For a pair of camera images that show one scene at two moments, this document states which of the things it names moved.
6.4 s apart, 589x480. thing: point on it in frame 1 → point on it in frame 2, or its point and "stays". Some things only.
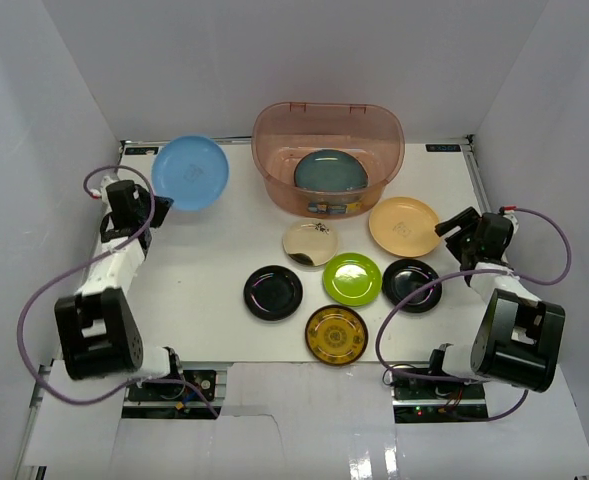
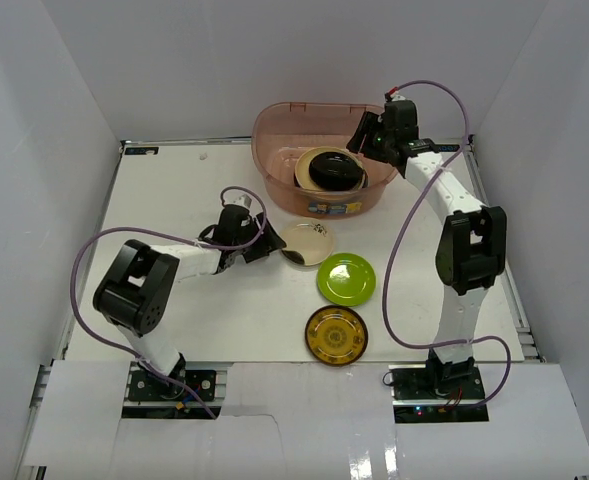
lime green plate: [352, 279] stays
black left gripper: [150, 209] → [259, 239]
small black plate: [405, 277] → [335, 171]
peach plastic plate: [405, 227] → [303, 163]
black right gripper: [466, 218] → [369, 125]
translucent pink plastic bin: [327, 159] stays
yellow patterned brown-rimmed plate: [336, 335] stays
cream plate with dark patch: [310, 243] stays
